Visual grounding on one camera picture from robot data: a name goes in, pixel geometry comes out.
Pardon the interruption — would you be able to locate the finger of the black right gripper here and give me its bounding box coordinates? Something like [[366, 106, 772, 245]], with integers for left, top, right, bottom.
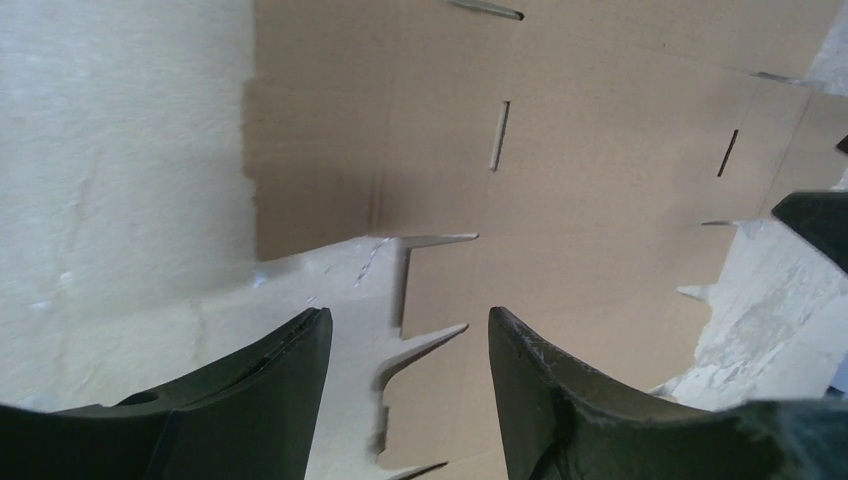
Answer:
[[771, 191, 847, 273]]

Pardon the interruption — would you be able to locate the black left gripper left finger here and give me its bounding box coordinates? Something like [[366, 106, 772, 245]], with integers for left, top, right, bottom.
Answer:
[[1, 308, 333, 479]]

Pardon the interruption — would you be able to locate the brown cardboard box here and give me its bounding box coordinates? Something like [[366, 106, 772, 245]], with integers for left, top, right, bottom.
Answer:
[[243, 1, 847, 479]]

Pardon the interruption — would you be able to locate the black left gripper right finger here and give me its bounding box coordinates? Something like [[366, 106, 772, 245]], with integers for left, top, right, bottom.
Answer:
[[488, 307, 847, 479]]

